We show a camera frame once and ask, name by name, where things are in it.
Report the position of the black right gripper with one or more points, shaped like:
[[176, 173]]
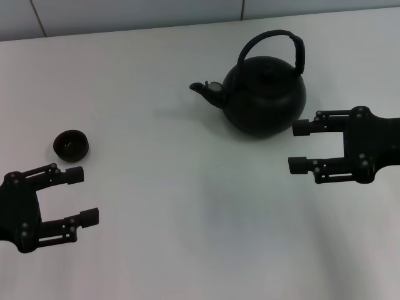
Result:
[[372, 140]]

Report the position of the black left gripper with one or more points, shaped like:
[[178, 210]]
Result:
[[20, 209]]

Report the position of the small dark brown teacup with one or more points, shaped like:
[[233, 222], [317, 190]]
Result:
[[71, 147]]

